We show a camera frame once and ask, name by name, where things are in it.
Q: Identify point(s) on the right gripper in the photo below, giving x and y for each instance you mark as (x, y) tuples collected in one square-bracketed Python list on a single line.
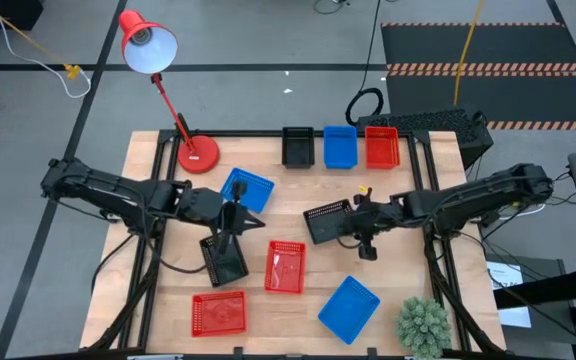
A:
[(378, 217)]

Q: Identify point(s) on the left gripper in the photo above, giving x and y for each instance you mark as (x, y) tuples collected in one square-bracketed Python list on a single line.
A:
[(203, 205)]

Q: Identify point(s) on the black plastic basket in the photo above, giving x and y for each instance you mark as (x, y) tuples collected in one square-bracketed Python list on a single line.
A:
[(325, 225), (298, 150), (230, 272)]

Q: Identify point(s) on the red plastic basket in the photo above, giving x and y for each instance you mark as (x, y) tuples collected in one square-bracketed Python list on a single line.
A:
[(218, 314), (285, 267), (382, 147)]

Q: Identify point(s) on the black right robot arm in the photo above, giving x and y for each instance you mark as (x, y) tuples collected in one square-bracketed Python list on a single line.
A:
[(493, 187)]

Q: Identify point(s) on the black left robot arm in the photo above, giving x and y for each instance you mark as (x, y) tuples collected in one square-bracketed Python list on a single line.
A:
[(118, 192)]

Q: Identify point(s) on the blue plastic basket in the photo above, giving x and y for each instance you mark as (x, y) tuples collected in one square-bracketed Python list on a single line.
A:
[(340, 147), (349, 310), (255, 192)]

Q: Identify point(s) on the small yellow tag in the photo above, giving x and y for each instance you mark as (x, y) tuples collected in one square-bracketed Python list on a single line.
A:
[(364, 189)]

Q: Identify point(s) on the red desk lamp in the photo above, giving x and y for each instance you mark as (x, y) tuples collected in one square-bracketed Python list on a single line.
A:
[(198, 155)]

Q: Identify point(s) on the green artificial plant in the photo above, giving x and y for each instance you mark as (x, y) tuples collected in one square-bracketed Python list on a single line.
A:
[(423, 327)]

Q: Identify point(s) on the white paper sheet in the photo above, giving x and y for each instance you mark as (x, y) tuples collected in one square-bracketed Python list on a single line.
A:
[(505, 280)]

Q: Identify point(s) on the grey cabinet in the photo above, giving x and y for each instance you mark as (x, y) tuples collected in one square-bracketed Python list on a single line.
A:
[(548, 280)]

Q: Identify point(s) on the black striped floor mat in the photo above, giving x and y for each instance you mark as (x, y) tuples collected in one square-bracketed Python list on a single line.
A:
[(518, 47)]

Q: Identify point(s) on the black box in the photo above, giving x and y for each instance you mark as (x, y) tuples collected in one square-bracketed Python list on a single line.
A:
[(3, 12)]

